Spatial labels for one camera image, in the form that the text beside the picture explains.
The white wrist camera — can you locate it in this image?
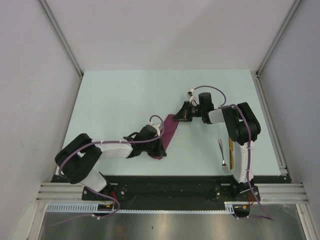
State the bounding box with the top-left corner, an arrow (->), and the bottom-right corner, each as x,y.
148,122 -> 163,136
187,89 -> 198,106

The silver metal fork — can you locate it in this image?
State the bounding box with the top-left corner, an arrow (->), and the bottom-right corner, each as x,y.
218,138 -> 229,174

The gold butter knife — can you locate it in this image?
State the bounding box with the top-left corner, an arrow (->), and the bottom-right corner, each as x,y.
228,137 -> 234,170

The right aluminium frame post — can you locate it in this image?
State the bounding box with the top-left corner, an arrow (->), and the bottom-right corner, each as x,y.
255,0 -> 304,77

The aluminium front rail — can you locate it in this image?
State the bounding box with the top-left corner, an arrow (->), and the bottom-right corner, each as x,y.
36,182 -> 309,204

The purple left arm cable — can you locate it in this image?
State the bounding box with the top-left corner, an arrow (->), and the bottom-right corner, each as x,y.
47,114 -> 166,227

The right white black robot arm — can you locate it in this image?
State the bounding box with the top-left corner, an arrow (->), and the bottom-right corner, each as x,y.
172,92 -> 261,201

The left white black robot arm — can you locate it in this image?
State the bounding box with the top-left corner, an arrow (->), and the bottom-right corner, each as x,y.
54,123 -> 167,200

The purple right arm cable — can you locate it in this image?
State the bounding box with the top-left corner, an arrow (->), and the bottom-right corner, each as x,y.
187,85 -> 275,221

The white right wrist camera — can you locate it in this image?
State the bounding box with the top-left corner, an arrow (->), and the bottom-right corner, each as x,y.
187,89 -> 198,106

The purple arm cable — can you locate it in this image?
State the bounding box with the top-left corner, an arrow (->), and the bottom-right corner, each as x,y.
187,85 -> 275,221
47,114 -> 166,227

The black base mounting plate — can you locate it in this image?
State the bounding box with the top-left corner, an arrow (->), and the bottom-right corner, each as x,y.
51,174 -> 292,212

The white slotted cable duct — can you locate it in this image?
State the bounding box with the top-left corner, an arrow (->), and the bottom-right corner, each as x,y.
46,203 -> 234,214

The magenta satin napkin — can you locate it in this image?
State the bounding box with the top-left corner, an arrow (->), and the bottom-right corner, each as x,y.
148,114 -> 179,160

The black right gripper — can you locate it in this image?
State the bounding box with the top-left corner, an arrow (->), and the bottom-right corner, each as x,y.
172,100 -> 204,122

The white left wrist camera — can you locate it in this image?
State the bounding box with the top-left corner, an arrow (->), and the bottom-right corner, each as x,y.
148,122 -> 163,136

